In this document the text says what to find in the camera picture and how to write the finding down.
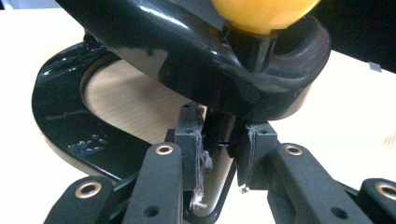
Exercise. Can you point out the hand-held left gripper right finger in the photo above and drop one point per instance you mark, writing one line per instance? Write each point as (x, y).
(258, 161)

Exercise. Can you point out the grey tape strip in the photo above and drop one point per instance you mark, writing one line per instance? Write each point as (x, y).
(375, 67)

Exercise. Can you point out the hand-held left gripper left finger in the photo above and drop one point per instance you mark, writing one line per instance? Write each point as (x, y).
(190, 155)

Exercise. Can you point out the black wavy two-tier tray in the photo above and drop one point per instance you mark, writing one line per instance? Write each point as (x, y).
(186, 62)

